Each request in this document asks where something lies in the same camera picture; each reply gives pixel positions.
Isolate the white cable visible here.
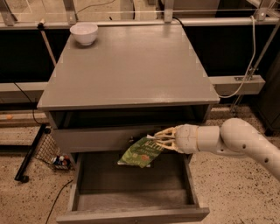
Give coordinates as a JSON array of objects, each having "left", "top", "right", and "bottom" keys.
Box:
[{"left": 217, "top": 15, "right": 256, "bottom": 99}]

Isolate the metal railing frame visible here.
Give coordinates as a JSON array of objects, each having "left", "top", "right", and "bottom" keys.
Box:
[{"left": 0, "top": 0, "right": 280, "bottom": 29}]

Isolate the black metal bar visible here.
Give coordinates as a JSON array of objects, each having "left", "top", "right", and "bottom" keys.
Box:
[{"left": 14, "top": 124, "right": 46, "bottom": 183}]

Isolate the open grey middle drawer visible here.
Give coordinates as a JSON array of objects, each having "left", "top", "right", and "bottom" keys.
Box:
[{"left": 57, "top": 151, "right": 209, "bottom": 224}]

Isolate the black floor cable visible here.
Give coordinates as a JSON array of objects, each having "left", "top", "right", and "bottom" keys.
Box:
[{"left": 44, "top": 178, "right": 74, "bottom": 224}]

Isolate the small colourful can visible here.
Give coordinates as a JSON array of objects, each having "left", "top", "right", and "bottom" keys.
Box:
[{"left": 52, "top": 156, "right": 70, "bottom": 169}]

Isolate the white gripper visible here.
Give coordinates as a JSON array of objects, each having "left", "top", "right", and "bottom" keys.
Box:
[{"left": 154, "top": 124, "right": 199, "bottom": 154}]

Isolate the green jalapeno chip bag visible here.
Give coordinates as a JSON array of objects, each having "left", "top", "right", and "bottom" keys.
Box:
[{"left": 117, "top": 136, "right": 164, "bottom": 168}]

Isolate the white ceramic bowl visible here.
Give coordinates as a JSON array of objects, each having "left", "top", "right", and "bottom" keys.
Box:
[{"left": 70, "top": 23, "right": 98, "bottom": 46}]

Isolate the closed grey top drawer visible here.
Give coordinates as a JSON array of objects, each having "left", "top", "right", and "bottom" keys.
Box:
[{"left": 52, "top": 125, "right": 167, "bottom": 153}]

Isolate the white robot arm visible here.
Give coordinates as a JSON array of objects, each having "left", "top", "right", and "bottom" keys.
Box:
[{"left": 154, "top": 118, "right": 280, "bottom": 180}]

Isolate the wire mesh basket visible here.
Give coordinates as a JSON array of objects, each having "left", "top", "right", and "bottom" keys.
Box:
[{"left": 35, "top": 134, "right": 72, "bottom": 170}]

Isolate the black wall cable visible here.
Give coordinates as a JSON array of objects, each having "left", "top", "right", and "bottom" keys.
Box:
[{"left": 12, "top": 82, "right": 43, "bottom": 126}]

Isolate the grey wooden drawer cabinet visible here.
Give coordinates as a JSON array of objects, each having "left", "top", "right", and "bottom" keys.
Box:
[{"left": 37, "top": 24, "right": 221, "bottom": 224}]

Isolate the brass drawer knob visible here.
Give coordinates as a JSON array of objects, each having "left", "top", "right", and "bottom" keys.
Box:
[{"left": 129, "top": 136, "right": 135, "bottom": 144}]

